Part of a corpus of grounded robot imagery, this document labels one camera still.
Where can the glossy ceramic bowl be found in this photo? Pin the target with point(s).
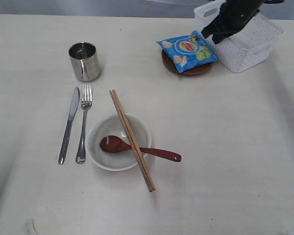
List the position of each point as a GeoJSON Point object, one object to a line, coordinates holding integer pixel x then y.
{"type": "Point", "coordinates": [112, 125]}

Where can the dark wooden spoon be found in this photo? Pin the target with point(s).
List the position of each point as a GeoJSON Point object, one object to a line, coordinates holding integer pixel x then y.
{"type": "Point", "coordinates": [114, 144]}

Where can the blue chips snack bag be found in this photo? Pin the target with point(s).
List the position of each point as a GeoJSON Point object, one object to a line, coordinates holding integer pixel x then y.
{"type": "Point", "coordinates": [188, 51]}

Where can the brown wooden chopstick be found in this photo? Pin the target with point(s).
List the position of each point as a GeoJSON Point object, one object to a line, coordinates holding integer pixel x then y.
{"type": "Point", "coordinates": [134, 139]}
{"type": "Point", "coordinates": [131, 144]}

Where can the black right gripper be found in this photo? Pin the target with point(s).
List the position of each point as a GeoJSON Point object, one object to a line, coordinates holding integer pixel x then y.
{"type": "Point", "coordinates": [233, 17]}

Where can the silver metal fork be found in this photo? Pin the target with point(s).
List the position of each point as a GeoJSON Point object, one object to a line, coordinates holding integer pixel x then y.
{"type": "Point", "coordinates": [86, 103]}

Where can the silver metal table knife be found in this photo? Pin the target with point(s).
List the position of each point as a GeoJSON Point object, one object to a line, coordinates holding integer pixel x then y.
{"type": "Point", "coordinates": [72, 112]}

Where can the stainless steel cup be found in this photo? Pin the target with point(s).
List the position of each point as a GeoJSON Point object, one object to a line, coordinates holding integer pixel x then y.
{"type": "Point", "coordinates": [84, 61]}

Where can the brown round wooden plate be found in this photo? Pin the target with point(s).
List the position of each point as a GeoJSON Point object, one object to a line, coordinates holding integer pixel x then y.
{"type": "Point", "coordinates": [169, 64]}

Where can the white perforated plastic basket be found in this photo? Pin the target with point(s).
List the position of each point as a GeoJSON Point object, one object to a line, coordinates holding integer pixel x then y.
{"type": "Point", "coordinates": [246, 48]}

